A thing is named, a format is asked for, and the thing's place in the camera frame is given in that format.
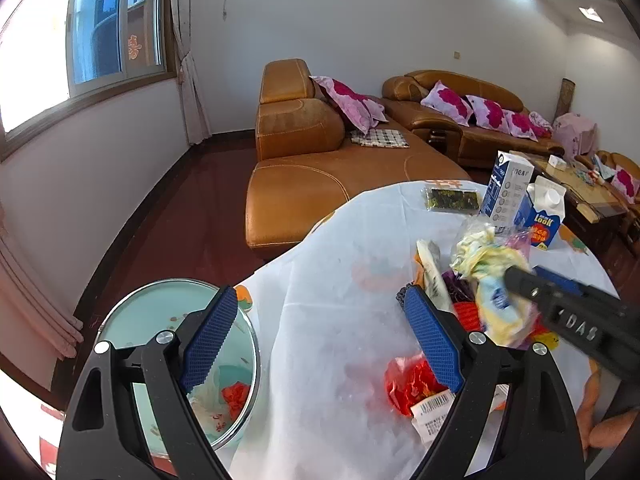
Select pink cloth cover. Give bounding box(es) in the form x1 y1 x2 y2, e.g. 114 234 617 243
552 112 598 163

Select blue gable-top milk carton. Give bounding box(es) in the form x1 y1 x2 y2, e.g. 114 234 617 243
515 176 568 251

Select crumpled red bag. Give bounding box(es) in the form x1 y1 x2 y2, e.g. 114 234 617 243
220 382 252 421

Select glass-topped wooden coffee table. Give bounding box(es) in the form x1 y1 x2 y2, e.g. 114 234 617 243
510 150 640 271

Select white printed tablecloth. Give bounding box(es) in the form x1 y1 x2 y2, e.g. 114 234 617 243
215 180 621 480

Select purple foil wrapper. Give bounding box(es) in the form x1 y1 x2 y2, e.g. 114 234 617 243
442 269 476 306

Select sliding glass window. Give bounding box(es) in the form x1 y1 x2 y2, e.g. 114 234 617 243
0 0 178 136

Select red foam net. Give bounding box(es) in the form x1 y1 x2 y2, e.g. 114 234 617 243
452 300 486 333

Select metal-rimmed teal bin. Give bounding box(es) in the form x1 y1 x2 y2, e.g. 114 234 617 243
97 279 262 453

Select white curtain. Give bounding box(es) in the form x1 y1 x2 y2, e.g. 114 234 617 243
167 0 213 146

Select orange wooden chair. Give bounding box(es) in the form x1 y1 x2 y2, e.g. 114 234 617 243
575 365 640 452

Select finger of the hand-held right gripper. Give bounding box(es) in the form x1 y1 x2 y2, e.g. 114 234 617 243
534 266 597 298
504 264 557 312

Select rolled brown mat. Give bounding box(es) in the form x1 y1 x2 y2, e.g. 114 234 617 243
557 77 576 121

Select small pink floral pillow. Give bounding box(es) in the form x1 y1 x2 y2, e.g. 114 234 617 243
362 97 390 126

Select checkered cloth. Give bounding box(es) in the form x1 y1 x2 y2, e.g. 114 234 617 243
350 129 411 150

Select wooden armchair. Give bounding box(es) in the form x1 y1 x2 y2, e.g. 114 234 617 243
575 150 640 206

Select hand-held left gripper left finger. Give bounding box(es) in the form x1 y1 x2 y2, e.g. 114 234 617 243
56 286 241 480

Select white barcode label paper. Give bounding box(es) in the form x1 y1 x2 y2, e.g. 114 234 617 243
411 391 458 445

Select tall blue white carton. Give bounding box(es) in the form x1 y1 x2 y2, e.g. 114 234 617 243
479 151 533 236

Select pale yellow plastic bag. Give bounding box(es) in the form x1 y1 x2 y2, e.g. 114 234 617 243
450 222 546 348

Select white plastic bag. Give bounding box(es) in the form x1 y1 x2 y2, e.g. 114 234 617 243
192 365 236 436

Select large pink floral pillow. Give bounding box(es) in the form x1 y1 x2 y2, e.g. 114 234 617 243
310 76 373 131

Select dark green seaweed packet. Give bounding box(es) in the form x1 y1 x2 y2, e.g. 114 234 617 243
422 185 481 216

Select cream snack packet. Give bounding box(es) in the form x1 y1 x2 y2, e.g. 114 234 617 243
416 239 458 313

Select red plastic bag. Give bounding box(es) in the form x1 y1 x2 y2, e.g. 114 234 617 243
384 352 451 417

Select orange leather chaise sofa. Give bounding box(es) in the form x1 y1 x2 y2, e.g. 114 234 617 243
244 59 473 261

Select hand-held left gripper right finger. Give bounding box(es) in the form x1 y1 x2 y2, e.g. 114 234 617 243
402 285 586 480

